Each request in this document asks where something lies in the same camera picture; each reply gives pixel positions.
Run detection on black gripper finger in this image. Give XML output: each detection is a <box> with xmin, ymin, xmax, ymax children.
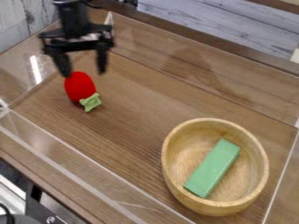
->
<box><xmin>52</xmin><ymin>53</ymin><xmax>72</xmax><ymax>78</ymax></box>
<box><xmin>97</xmin><ymin>47</ymin><xmax>108</xmax><ymax>74</ymax></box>

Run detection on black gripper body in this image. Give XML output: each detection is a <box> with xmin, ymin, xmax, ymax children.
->
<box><xmin>38</xmin><ymin>0</ymin><xmax>113</xmax><ymax>56</ymax></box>

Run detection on red plush strawberry toy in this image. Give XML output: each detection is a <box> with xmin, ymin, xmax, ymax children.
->
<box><xmin>64</xmin><ymin>72</ymin><xmax>101</xmax><ymax>112</ymax></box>

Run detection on clear acrylic tray walls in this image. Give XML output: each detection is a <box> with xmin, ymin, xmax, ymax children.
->
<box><xmin>0</xmin><ymin>14</ymin><xmax>299</xmax><ymax>224</ymax></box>

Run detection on wooden bowl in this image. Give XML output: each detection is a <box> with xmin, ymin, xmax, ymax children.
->
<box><xmin>161</xmin><ymin>118</ymin><xmax>269</xmax><ymax>216</ymax></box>

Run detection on green rectangular block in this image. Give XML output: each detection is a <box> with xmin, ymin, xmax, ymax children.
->
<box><xmin>182</xmin><ymin>139</ymin><xmax>240</xmax><ymax>199</ymax></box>

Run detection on clear acrylic corner bracket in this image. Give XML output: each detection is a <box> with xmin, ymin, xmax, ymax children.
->
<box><xmin>104</xmin><ymin>11</ymin><xmax>113</xmax><ymax>31</ymax></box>

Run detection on black metal table bracket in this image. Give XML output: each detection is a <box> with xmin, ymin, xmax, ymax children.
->
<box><xmin>23</xmin><ymin>185</ymin><xmax>66</xmax><ymax>224</ymax></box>

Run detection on black cable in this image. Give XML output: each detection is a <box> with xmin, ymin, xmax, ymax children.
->
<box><xmin>0</xmin><ymin>202</ymin><xmax>15</xmax><ymax>224</ymax></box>

